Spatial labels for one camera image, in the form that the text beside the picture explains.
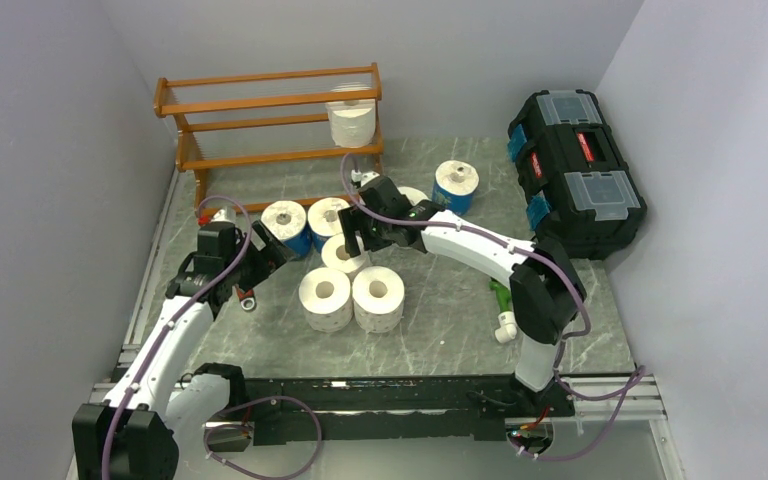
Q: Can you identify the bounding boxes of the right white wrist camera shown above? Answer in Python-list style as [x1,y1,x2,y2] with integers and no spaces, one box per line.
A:
[349,170,380,190]

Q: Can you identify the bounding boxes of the orange wooden two-tier shelf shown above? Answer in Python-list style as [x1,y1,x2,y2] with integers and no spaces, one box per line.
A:
[153,63,384,213]

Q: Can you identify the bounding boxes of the white roll sideways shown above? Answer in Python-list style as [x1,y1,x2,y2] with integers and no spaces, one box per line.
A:
[325,99,377,148]

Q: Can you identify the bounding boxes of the white roll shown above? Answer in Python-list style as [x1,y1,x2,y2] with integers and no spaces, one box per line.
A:
[352,266,405,334]
[321,233,372,280]
[298,267,353,333]
[398,186,428,205]

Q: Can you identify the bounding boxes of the green and white pipe fitting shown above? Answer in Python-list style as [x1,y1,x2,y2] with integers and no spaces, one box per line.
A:
[489,279,519,344]

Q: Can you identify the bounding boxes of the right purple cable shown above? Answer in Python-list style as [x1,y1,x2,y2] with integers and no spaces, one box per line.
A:
[339,153,649,464]

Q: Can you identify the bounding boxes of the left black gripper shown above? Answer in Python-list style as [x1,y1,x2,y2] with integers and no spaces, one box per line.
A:
[224,220,295,294]

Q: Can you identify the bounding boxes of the black plastic toolbox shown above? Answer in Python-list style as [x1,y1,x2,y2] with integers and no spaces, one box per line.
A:
[507,89,648,260]

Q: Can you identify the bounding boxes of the purple cable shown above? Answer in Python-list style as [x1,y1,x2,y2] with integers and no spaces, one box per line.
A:
[339,153,649,464]
[99,195,254,480]

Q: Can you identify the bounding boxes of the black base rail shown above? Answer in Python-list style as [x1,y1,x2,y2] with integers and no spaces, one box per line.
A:
[209,374,575,446]

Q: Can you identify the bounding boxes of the blue wrapped roll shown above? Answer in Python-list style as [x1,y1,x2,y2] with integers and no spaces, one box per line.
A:
[431,160,480,216]
[307,197,350,252]
[260,200,312,258]

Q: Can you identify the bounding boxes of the blue wrapped roll left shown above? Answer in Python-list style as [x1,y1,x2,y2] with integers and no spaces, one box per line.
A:
[260,200,312,258]

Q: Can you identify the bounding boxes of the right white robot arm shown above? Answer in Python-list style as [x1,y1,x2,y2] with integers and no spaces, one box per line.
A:
[338,170,586,415]

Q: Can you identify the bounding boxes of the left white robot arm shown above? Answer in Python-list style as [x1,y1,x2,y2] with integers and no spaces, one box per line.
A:
[72,220,293,479]

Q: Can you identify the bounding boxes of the blue wrapped roll middle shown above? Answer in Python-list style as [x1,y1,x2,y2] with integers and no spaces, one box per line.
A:
[307,197,350,252]

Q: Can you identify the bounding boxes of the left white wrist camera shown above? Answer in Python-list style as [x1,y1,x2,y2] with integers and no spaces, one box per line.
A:
[198,207,237,227]

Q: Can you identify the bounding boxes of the red handled tool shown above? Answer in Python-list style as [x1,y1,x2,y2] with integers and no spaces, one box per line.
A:
[237,289,257,312]

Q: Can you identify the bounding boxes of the blue wrapped roll far right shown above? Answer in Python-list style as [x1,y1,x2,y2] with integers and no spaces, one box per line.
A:
[431,160,480,216]

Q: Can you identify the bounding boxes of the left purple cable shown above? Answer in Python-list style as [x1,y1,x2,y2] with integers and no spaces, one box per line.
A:
[99,195,254,480]

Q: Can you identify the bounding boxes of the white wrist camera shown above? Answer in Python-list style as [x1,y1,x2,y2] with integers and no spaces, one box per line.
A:
[349,170,380,190]
[198,207,237,227]

